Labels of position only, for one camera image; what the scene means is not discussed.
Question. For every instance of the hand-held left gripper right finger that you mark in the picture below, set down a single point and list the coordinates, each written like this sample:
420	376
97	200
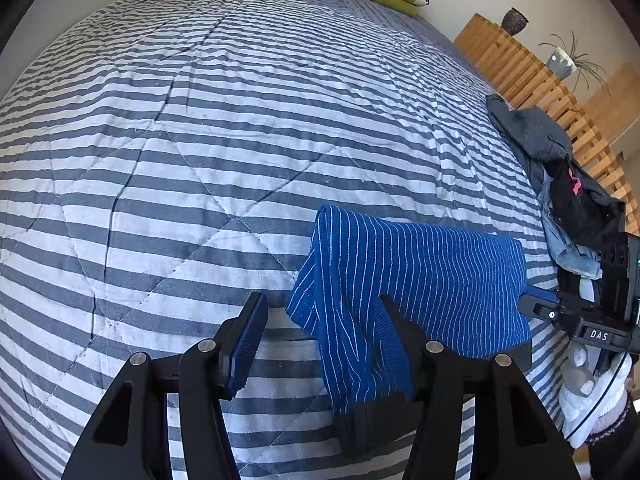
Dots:
405	345

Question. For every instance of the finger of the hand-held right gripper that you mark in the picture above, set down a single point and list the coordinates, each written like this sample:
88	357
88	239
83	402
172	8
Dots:
542	302

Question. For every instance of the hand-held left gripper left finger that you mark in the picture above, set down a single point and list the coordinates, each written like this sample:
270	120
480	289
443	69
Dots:
245	345

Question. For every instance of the blue pinstriped garment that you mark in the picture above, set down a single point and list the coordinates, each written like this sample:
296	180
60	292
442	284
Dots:
425	270

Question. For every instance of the person's right forearm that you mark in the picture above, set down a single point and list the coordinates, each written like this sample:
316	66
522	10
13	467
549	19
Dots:
620	455

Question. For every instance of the person's right hand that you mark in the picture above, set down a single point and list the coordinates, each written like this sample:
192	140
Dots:
575	400

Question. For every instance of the light blue jeans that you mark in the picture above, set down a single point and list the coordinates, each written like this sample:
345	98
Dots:
565	250

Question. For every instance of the black garment pink logo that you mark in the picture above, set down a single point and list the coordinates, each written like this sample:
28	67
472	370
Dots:
585	210

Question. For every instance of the grey garment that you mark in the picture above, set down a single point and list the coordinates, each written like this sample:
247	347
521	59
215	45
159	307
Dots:
530	130

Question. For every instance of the light wooden door panel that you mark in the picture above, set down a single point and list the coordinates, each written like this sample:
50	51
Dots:
620	100

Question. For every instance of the blue white striped quilt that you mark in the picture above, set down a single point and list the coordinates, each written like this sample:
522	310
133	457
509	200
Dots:
200	135

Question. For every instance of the potted plant white pot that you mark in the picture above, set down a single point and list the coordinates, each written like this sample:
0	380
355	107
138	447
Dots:
560	62

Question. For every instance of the dark speckled vase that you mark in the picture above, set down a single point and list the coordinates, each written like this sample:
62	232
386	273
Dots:
515	22

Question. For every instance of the green folded blanket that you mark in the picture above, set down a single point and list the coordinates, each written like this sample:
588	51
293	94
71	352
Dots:
395	6

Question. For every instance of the wooden slatted bed rail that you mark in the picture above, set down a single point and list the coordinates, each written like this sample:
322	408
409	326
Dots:
500	50

